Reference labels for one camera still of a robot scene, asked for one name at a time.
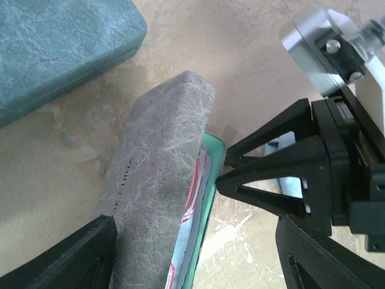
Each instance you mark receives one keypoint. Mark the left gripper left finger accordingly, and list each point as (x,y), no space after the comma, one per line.
(84,259)

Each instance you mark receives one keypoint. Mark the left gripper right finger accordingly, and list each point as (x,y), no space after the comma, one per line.
(311,260)

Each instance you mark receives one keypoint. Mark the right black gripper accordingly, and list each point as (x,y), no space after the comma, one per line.
(352,162)

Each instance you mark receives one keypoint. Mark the light blue cleaning cloth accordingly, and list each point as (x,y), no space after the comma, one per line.
(277,159)

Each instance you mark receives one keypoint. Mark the grey glasses case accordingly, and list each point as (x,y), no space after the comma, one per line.
(148,181)

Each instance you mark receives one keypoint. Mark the red transparent glasses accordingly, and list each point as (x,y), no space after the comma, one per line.
(189,224)

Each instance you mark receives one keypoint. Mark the blue glasses case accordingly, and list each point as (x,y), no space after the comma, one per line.
(49,48)

